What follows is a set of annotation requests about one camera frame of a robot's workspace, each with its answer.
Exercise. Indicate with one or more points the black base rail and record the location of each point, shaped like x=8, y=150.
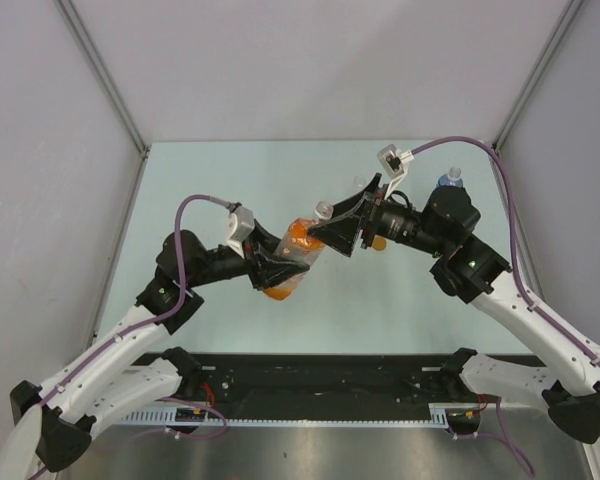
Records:
x=325, y=388

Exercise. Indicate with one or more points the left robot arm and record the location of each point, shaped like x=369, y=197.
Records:
x=72, y=408

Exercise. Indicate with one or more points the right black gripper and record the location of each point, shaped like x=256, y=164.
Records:
x=341, y=233

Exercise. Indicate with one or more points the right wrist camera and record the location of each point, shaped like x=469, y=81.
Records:
x=396, y=164

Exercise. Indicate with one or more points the blue drink bottle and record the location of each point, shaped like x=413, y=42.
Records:
x=452, y=178

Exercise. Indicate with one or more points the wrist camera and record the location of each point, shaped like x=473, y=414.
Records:
x=240, y=224
x=396, y=164

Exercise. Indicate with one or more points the orange bottle cap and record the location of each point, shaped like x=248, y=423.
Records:
x=379, y=243

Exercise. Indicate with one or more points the aluminium frame post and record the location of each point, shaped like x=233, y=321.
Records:
x=97, y=65
x=540, y=68

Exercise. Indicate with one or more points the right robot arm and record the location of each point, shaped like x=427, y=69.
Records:
x=566, y=386

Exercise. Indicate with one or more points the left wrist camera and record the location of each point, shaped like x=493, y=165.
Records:
x=240, y=224

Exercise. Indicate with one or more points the left aluminium frame post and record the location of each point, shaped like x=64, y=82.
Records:
x=97, y=65

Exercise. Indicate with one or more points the clear water bottle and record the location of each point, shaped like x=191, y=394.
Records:
x=359, y=183

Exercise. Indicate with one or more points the orange drink bottle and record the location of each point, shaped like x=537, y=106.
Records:
x=297, y=245

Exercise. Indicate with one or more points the right aluminium frame post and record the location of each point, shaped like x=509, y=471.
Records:
x=540, y=68

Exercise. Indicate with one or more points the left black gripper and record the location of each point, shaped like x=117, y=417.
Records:
x=260, y=269

